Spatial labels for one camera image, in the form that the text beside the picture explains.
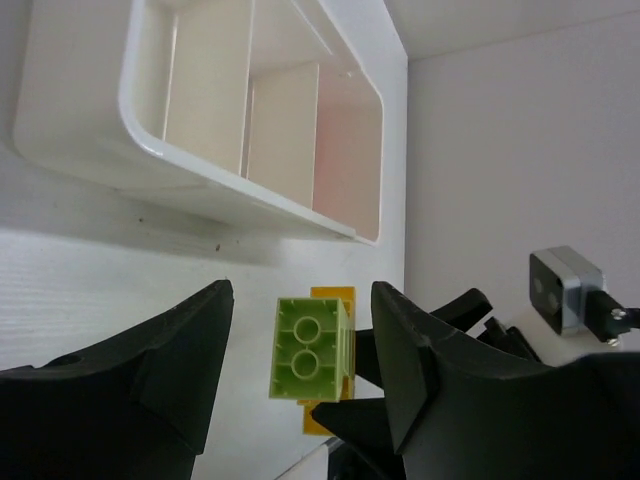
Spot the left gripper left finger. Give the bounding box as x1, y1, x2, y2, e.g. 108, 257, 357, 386
1, 280, 234, 479

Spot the green lego brick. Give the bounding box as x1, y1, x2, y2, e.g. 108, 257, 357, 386
269, 297, 355, 402

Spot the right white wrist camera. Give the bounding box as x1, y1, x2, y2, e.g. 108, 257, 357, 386
529, 245, 606, 336

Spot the yellow lego piece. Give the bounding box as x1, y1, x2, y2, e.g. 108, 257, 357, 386
297, 286, 356, 437

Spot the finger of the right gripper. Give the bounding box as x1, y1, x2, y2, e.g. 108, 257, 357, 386
310, 398, 400, 479
357, 287, 492, 395

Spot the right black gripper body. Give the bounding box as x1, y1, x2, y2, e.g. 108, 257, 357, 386
477, 317, 542, 365

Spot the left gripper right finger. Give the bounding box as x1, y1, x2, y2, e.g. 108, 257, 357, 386
371, 281, 639, 479

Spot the white three-compartment container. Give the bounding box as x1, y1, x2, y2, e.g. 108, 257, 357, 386
14, 1, 383, 243

